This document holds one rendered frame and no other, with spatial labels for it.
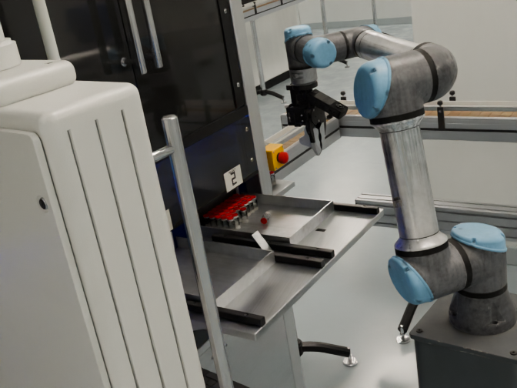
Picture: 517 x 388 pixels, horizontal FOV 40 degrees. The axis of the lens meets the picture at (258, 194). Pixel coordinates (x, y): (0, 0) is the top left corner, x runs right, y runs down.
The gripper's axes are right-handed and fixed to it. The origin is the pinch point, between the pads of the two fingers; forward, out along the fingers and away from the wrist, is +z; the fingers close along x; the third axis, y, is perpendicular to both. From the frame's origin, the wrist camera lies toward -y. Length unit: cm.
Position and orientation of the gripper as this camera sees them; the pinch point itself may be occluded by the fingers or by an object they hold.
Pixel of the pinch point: (320, 151)
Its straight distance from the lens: 201.7
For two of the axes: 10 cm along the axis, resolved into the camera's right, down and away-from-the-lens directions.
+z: 1.6, 9.2, 3.6
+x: -5.4, 3.9, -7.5
